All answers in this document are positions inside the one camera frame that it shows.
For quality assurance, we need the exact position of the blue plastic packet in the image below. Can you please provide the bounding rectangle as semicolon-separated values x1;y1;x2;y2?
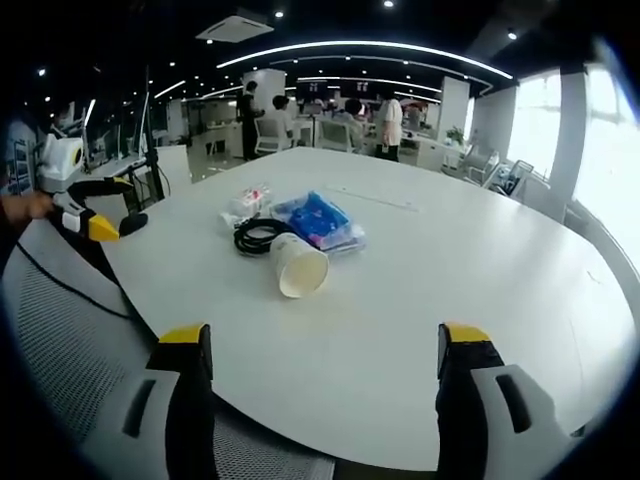
272;189;367;254

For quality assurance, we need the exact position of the white round table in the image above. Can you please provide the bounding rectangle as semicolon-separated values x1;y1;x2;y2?
105;146;640;472

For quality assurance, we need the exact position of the person's left hand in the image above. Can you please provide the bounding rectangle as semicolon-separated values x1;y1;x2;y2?
25;192;55;220

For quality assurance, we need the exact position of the white red plastic packet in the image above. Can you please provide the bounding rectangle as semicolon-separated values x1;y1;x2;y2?
218;183;277;229

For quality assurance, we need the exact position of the ceiling air conditioner unit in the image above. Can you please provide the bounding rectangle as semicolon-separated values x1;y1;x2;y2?
195;12;276;43

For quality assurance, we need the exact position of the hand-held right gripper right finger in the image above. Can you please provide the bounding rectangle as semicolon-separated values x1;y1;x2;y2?
433;322;589;480

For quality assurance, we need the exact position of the white office desk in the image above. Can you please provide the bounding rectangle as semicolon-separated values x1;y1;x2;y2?
82;153;152;180

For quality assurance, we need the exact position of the grey mesh office chair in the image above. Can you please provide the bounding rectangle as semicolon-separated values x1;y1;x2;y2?
0;218;336;480

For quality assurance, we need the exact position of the white paper cup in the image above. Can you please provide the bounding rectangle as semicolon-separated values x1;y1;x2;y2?
269;232;331;300

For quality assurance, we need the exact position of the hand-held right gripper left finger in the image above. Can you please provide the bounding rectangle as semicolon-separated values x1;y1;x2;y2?
82;323;217;480

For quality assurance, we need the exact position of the small black object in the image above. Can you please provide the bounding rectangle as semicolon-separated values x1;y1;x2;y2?
118;212;150;237

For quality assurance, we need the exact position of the black cable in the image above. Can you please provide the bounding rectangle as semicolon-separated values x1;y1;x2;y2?
233;218;294;257

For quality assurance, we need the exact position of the white office chair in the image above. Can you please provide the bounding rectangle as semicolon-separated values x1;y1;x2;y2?
318;119;362;154
499;158;537;201
462;149;501;189
253;117;292;156

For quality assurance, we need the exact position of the black monitor stand pole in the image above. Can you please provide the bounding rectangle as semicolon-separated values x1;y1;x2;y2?
143;64;167;202

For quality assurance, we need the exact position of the white table cable slot cover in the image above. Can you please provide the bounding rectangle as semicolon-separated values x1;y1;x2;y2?
326;184;422;214

